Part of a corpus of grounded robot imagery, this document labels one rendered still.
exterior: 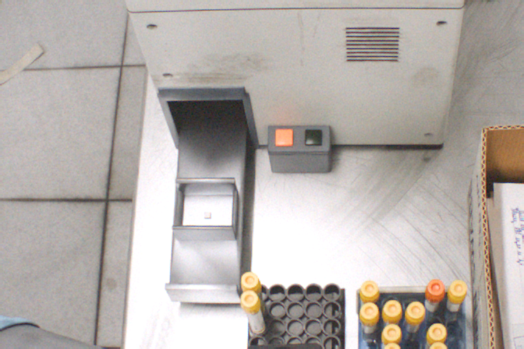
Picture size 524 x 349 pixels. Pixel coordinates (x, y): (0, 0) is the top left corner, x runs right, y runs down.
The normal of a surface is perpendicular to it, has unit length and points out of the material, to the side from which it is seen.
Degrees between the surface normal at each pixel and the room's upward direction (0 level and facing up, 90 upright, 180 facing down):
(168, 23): 90
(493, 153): 89
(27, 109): 0
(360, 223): 0
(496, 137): 89
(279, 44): 90
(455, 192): 0
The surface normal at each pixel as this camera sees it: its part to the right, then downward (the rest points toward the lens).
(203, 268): -0.08, -0.41
